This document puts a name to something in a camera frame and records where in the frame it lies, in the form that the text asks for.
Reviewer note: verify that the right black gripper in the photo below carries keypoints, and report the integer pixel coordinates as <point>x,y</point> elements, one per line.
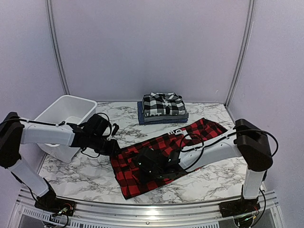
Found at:
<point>143,176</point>

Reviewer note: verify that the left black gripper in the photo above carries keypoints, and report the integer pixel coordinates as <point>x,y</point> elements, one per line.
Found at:
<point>112,150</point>

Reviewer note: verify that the red black plaid shirt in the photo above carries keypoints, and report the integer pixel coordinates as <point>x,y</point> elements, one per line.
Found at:
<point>162,152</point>

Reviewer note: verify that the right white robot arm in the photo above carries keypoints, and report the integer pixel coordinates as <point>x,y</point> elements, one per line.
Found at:
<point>244,140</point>

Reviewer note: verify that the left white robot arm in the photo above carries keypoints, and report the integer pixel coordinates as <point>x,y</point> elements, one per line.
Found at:
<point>97,134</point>

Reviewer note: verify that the white plastic bin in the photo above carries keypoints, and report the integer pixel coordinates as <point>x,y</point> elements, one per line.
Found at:
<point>71,109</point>

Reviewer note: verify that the blue checked folded shirt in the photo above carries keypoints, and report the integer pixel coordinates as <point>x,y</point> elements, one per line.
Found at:
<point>142,122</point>

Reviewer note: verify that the black white plaid folded shirt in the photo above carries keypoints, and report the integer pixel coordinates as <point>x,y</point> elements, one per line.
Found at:
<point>158,104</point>

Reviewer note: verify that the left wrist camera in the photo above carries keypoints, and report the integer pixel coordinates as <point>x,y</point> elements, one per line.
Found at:
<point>114,129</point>

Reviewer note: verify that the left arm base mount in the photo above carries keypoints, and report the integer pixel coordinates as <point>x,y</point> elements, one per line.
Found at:
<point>58,207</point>

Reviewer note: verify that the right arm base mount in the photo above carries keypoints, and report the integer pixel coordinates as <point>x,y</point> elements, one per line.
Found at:
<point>238,207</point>

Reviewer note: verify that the aluminium front frame rail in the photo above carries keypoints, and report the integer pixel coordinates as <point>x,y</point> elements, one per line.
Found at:
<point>88,214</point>

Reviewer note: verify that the left wall aluminium profile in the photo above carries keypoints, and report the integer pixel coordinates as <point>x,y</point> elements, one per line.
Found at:
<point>55,46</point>

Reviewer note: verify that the wall aluminium profile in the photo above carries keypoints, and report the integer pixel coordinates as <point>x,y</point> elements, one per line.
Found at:
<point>242,52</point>
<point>55,46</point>

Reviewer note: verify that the right wall aluminium profile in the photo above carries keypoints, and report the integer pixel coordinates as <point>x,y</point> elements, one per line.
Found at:
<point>242,52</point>

